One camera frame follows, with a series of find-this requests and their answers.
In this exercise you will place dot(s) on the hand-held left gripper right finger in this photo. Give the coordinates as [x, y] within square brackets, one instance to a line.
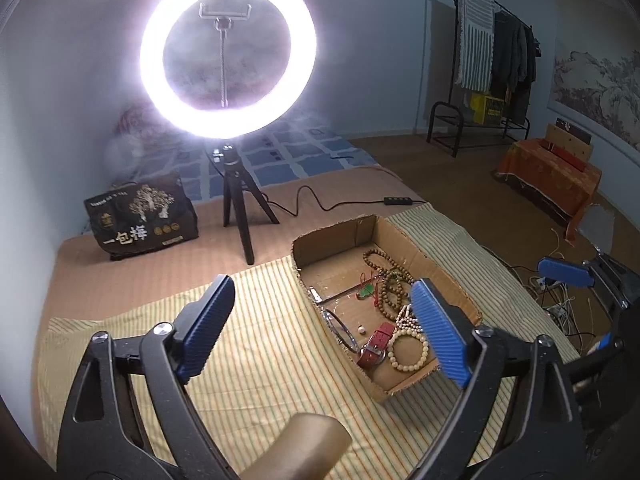
[440, 330]

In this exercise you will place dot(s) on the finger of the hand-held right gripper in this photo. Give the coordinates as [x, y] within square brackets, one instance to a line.
[562, 271]
[609, 342]

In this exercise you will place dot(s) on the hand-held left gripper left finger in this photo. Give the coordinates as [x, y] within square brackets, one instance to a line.
[210, 320]

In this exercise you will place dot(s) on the blue metal bangle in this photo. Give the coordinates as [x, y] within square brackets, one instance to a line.
[330, 322]

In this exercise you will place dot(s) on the cardboard box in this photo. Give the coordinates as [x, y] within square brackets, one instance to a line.
[345, 242]

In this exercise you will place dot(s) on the pink blanket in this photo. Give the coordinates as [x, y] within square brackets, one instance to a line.
[200, 260]

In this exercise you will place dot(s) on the striped yellow cloth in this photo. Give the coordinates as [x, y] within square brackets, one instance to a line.
[280, 360]

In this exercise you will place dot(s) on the orange covered low table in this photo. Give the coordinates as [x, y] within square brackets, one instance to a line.
[545, 180]

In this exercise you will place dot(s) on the metal clip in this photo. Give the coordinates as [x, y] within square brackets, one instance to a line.
[315, 295]

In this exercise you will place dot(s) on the black printed snack bag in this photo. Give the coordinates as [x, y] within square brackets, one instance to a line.
[140, 220]

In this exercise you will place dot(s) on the wooden board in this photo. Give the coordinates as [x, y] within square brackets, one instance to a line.
[565, 137]

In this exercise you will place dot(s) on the yellow black printed box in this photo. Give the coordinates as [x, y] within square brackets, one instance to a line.
[487, 110]

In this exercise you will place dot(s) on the black shoe rack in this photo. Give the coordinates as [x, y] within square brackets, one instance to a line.
[440, 125]

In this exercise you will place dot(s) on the red floral pillow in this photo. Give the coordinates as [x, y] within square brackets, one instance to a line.
[131, 120]

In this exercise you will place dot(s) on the dark hanging clothes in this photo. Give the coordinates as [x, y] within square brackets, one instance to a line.
[515, 60]

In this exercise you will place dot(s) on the striped white towel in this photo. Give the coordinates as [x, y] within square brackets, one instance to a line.
[475, 35]

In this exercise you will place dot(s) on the black clothes rack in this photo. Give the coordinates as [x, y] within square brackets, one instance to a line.
[456, 35]

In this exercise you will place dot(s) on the clear phone holder clamp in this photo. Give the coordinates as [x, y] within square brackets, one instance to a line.
[223, 22]

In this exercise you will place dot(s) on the landscape wall painting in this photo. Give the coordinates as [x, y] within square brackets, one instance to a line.
[590, 85]

